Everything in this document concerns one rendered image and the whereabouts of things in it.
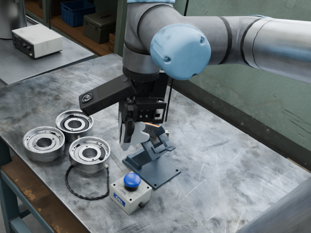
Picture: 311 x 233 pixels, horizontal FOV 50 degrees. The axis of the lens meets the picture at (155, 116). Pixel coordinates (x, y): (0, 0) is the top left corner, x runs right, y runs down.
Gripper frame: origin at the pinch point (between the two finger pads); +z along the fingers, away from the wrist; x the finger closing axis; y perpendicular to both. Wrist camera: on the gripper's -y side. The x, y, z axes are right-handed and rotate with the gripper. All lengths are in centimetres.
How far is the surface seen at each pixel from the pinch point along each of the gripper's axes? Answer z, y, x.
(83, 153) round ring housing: 12.8, -7.0, 11.7
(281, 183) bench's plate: 14.6, 45.6, -4.4
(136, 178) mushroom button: 7.2, 3.4, -3.7
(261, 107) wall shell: 73, 125, 106
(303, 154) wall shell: 89, 145, 73
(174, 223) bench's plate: 14.6, 11.4, -11.8
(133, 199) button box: 10.1, 2.3, -7.1
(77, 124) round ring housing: 13.5, -7.5, 24.7
